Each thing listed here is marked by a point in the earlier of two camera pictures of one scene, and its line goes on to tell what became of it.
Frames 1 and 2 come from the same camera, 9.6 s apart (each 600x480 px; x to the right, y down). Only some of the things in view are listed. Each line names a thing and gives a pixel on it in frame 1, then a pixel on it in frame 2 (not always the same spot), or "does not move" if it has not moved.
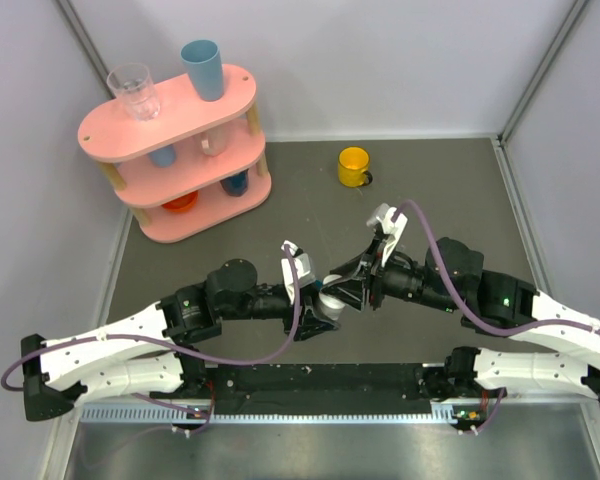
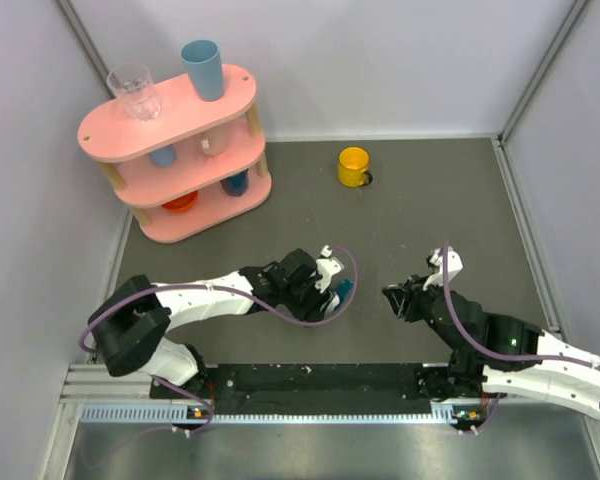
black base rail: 318,388 does not move
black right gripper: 364,264 -> 413,288
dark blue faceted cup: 237,184 does not move
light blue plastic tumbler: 204,64 does not move
